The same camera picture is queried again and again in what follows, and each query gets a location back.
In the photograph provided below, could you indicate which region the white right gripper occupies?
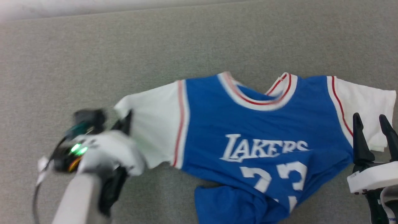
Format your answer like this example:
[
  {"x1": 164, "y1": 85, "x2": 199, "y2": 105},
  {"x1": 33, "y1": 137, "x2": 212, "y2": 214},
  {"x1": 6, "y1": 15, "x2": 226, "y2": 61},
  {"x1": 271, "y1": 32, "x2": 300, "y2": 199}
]
[{"x1": 347, "y1": 113, "x2": 398, "y2": 195}]

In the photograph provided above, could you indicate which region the blue white Lakers jersey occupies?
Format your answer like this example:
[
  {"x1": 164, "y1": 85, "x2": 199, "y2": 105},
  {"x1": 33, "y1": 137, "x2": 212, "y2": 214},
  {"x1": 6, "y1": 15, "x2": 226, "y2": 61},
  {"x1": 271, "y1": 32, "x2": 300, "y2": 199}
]
[{"x1": 113, "y1": 71, "x2": 397, "y2": 224}]

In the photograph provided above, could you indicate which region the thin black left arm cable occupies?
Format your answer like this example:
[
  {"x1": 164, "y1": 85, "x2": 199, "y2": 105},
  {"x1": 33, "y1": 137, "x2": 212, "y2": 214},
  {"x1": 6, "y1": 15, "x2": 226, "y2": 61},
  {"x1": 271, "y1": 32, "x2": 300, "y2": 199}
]
[{"x1": 32, "y1": 137, "x2": 67, "y2": 224}]

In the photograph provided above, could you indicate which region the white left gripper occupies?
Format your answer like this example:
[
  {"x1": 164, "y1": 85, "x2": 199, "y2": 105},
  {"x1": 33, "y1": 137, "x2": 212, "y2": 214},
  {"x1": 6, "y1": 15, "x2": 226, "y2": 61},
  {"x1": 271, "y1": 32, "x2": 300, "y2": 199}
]
[{"x1": 53, "y1": 110, "x2": 147, "y2": 176}]

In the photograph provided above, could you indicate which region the green cable connector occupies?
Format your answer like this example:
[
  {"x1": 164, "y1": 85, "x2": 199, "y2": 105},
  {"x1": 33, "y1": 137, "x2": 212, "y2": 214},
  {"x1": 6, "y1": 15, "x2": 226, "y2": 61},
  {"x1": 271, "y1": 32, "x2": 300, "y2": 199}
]
[{"x1": 66, "y1": 122, "x2": 91, "y2": 139}]

